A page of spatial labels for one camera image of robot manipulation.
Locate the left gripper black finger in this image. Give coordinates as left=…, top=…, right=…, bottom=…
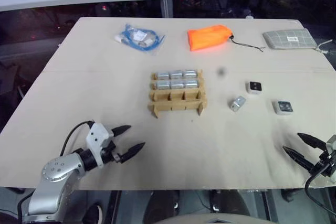
left=111, top=125, right=132, bottom=138
left=123, top=142, right=146, bottom=163

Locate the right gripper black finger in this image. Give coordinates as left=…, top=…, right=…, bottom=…
left=282, top=145, right=314, bottom=174
left=297, top=133, right=328, bottom=152

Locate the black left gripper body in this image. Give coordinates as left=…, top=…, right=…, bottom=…
left=101, top=141, right=132, bottom=166

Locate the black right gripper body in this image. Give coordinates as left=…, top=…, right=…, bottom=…
left=310, top=152, right=336, bottom=179

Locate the wooden compartment rack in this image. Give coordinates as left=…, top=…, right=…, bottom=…
left=148, top=69, right=208, bottom=119

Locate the dark rounded shape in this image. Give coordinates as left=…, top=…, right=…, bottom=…
left=143, top=189, right=182, bottom=224
left=209, top=189, right=250, bottom=217

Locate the grey checked fabric pouch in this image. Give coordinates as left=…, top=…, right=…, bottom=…
left=262, top=28, right=320, bottom=50

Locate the orange fabric pouch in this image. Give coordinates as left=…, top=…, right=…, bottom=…
left=187, top=24, right=234, bottom=51

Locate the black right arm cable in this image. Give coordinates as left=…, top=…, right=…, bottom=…
left=304, top=167, right=336, bottom=216

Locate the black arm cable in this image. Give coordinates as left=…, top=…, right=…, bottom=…
left=59, top=120, right=95, bottom=156
left=304, top=167, right=336, bottom=216

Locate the white square device grey centre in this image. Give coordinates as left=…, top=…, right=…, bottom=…
left=271, top=100, right=293, bottom=115

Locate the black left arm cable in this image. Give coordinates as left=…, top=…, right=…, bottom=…
left=59, top=120, right=95, bottom=156

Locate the white square device black centre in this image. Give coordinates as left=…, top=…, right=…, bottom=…
left=245, top=80, right=264, bottom=94

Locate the white pouch cord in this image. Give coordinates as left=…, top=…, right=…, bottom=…
left=314, top=39, right=334, bottom=55

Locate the blue cable in plastic bag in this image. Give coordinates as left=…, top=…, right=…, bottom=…
left=113, top=23, right=166, bottom=57

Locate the black pouch drawstring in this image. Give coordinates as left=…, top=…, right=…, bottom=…
left=228, top=34, right=266, bottom=52

